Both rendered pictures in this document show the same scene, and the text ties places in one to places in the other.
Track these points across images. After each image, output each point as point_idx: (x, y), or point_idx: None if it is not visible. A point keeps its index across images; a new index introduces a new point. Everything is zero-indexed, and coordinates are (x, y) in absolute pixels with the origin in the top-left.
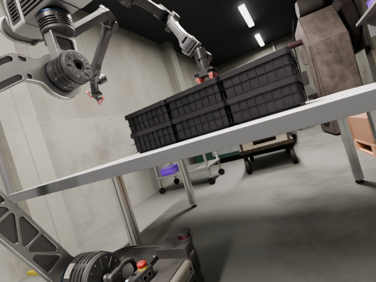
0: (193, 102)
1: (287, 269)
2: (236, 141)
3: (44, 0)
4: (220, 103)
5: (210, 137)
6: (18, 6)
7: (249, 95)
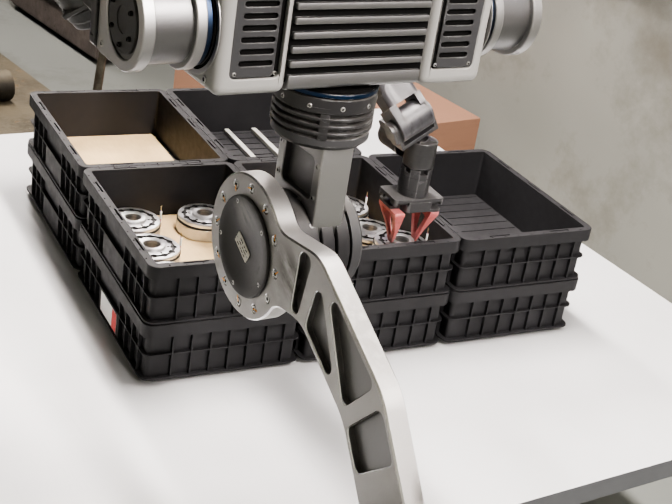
0: (385, 277)
1: None
2: (640, 482)
3: (388, 75)
4: (445, 297)
5: (617, 477)
6: (287, 36)
7: (502, 295)
